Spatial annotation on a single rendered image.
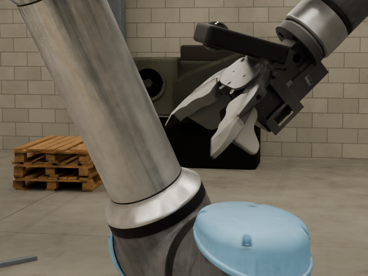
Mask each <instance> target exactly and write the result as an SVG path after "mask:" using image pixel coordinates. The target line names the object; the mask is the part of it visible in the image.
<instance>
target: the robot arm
mask: <svg viewBox="0 0 368 276"><path fill-rule="evenodd" d="M9 1H12V2H13V3H15V4H16V5H17V7H18V9H19V11H20V14H21V16H22V18H23V20H24V22H25V24H26V26H27V28H28V30H29V32H30V34H31V36H32V38H33V40H34V42H35V44H36V46H37V48H38V50H39V52H40V55H41V57H42V59H43V61H44V63H45V65H46V67H47V69H48V71H49V73H50V75H51V77H52V79H53V81H54V83H55V85H56V87H57V89H58V91H59V93H60V96H61V98H62V100H63V102H64V104H65V106H66V108H67V110H68V112H69V114H70V116H71V118H72V120H73V122H74V124H75V126H76V128H77V130H78V132H79V134H80V137H81V139H82V141H83V143H84V145H85V147H86V149H87V151H88V153H89V155H90V157H91V159H92V161H93V163H94V165H95V167H96V169H97V171H98V173H99V175H100V177H101V180H102V182H103V184H104V186H105V188H106V190H107V192H108V194H109V196H110V198H111V200H110V202H109V204H108V207H107V209H106V212H105V218H106V221H107V223H108V225H109V227H110V229H111V234H110V235H109V236H108V248H109V252H110V257H111V260H112V262H113V264H114V266H115V268H116V270H117V271H118V273H119V274H120V275H121V276H311V273H312V269H313V259H312V255H311V243H310V235H309V231H308V229H307V227H306V225H305V224H304V223H303V221H301V220H300V219H299V218H298V217H297V216H295V215H294V214H292V213H290V212H288V211H286V210H283V209H280V208H277V207H274V206H270V205H266V204H262V205H257V204H255V203H252V202H220V203H215V204H212V203H211V201H210V199H209V197H208V194H207V192H206V190H205V187H204V185H203V183H202V180H201V178H200V177H199V175H198V173H196V172H195V171H193V170H190V169H187V168H184V167H181V166H180V165H179V162H178V160H177V158H176V156H175V153H174V151H173V148H172V146H171V144H170V142H169V140H168V137H167V135H166V133H165V131H164V128H163V126H162V124H161V122H160V119H159V117H158V115H157V113H156V110H155V108H154V105H153V103H152V101H151V99H150V96H149V94H148V92H147V90H146V87H145V85H144V83H143V81H142V78H141V76H140V74H139V72H138V70H137V67H136V65H135V63H134V60H133V58H132V56H131V53H130V51H129V49H128V47H127V44H126V42H125V40H124V38H123V35H122V33H121V31H120V29H119V26H118V24H117V22H116V20H115V17H114V15H113V13H112V11H111V8H110V6H109V3H108V1H107V0H9ZM367 17H368V0H301V1H300V2H299V4H298V5H297V6H295V7H294V9H293V10H292V11H291V12H289V13H288V15H287V16H286V17H285V20H283V21H282V22H281V23H280V24H279V25H278V26H277V27H276V29H275V31H276V33H277V36H278V38H279V39H280V41H281V43H275V42H271V41H268V40H265V39H261V38H257V37H254V36H250V35H247V34H243V33H240V32H236V31H232V30H229V29H228V27H227V26H226V25H225V24H223V23H221V22H218V21H213V22H209V23H208V24H206V23H203V22H199V23H197V25H196V28H195V32H194V36H193V39H194V40H195V41H196V42H199V43H202V44H203V46H205V47H206V48H207V49H208V50H210V51H220V50H222V49H224V50H229V51H232V52H235V53H239V54H243V55H246V57H243V58H240V59H239V60H237V61H236V62H235V63H233V64H232V65H230V66H229V67H226V68H224V69H222V70H220V71H218V72H217V73H215V74H214V75H213V76H211V77H210V78H209V79H207V80H206V81H205V82H204V83H202V84H201V85H200V86H199V87H198V88H196V89H195V90H194V91H193V93H192V94H191V95H189V96H188V97H187V98H185V99H184V100H183V101H182V102H181V103H180V104H179V105H178V106H177V108H176V109H175V110H174V111H173V112H172V113H171V115H170V117H169V118H168V120H167V122H166V123H165V127H166V128H167V129H169V128H171V127H173V126H174V125H176V124H178V123H179V122H180V121H182V120H183V119H184V118H186V117H189V118H190V119H192V120H194V121H195V122H197V123H198V124H200V125H202V126H203V127H205V128H207V129H209V130H214V129H217V128H218V130H217V132H216V133H215V134H214V135H213V137H212V138H211V139H210V157H211V158H212V159H216V158H217V157H218V156H219V155H220V154H221V153H222V152H223V151H224V150H225V149H226V148H227V147H228V146H229V144H230V143H233V144H235V145H236V146H238V147H239V148H241V149H243V150H244V151H245V152H247V153H249V154H251V155H254V154H256V153H257V152H258V149H259V146H260V145H259V142H258V139H257V137H256V134H255V131H254V125H255V126H257V127H259V128H261V129H263V130H265V131H267V132H271V131H272V132H273V134H274V135H277V134H278V132H280V131H281V129H282V128H283V127H284V126H286V125H287V123H288V122H289V121H290V120H292V119H293V117H294V116H295V115H297V114H298V113H299V111H300V110H301V109H303V108H304V106H303V105H302V104H301V103H300V101H301V100H302V99H303V98H304V97H305V96H306V95H307V94H308V93H309V92H310V91H311V90H312V89H313V88H314V87H315V86H316V85H317V84H318V83H319V82H320V81H321V80H322V79H323V78H324V77H325V76H326V75H327V74H328V70H327V69H326V68H325V66H324V65H323V64H322V62H321V60H322V59H323V58H327V57H328V56H329V55H330V54H331V53H332V52H333V51H334V50H335V49H336V48H337V47H338V46H339V45H340V44H341V43H342V42H343V41H344V40H345V39H346V38H347V37H348V35H349V34H350V33H352V32H353V31H354V30H355V29H356V28H357V27H358V26H359V25H360V24H361V23H362V22H363V21H364V20H365V19H366V18H367ZM231 99H232V101H231ZM226 106H227V108H226V115H225V117H224V119H223V120H222V121H221V119H220V114H219V112H220V111H221V110H222V109H223V108H225V107H226ZM291 111H293V114H292V115H291V116H290V117H289V118H288V119H287V120H286V121H285V122H284V123H283V124H282V125H281V126H279V125H278V124H279V123H280V122H281V121H282V120H283V119H284V118H285V117H286V116H288V115H289V114H290V113H291Z"/></svg>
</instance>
